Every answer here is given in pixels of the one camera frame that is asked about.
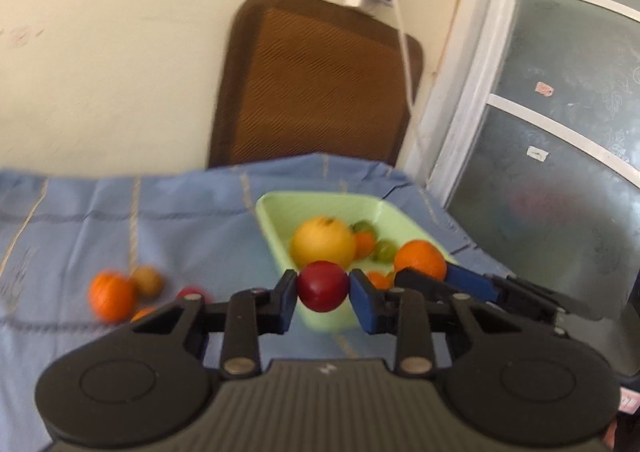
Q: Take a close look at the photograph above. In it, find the green plastic basket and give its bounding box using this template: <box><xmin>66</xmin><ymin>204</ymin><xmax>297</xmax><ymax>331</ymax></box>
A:
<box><xmin>255</xmin><ymin>191</ymin><xmax>458</xmax><ymax>333</ymax></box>

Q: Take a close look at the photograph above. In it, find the blue checked tablecloth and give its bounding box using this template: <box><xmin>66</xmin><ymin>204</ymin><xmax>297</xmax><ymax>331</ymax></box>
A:
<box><xmin>0</xmin><ymin>152</ymin><xmax>511</xmax><ymax>452</ymax></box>

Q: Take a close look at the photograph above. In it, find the white door frame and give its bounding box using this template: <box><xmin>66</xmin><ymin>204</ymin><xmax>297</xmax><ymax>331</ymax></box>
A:
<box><xmin>400</xmin><ymin>0</ymin><xmax>640</xmax><ymax>213</ymax></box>

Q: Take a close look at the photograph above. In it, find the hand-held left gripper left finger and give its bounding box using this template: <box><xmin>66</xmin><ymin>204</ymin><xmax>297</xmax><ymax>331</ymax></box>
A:
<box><xmin>129</xmin><ymin>269</ymin><xmax>299</xmax><ymax>379</ymax></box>

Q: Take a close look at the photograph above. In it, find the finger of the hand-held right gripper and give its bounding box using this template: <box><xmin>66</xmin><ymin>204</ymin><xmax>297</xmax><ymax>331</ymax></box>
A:
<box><xmin>445</xmin><ymin>262</ymin><xmax>618</xmax><ymax>324</ymax></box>
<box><xmin>394</xmin><ymin>268</ymin><xmax>453</xmax><ymax>304</ymax></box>

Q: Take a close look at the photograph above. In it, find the large yellow citrus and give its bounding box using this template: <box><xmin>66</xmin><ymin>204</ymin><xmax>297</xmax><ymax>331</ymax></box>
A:
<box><xmin>291</xmin><ymin>216</ymin><xmax>357</xmax><ymax>269</ymax></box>

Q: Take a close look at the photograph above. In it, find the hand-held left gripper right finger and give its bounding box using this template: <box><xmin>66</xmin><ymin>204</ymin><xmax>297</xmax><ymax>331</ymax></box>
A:
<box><xmin>349</xmin><ymin>269</ymin><xmax>531</xmax><ymax>379</ymax></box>

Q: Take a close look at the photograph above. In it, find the white power cable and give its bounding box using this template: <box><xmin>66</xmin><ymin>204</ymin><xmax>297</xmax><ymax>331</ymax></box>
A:
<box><xmin>387</xmin><ymin>0</ymin><xmax>428</xmax><ymax>178</ymax></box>

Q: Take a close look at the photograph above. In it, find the brown woven seat mat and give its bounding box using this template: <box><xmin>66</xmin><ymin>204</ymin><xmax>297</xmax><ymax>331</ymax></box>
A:
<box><xmin>207</xmin><ymin>0</ymin><xmax>426</xmax><ymax>168</ymax></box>

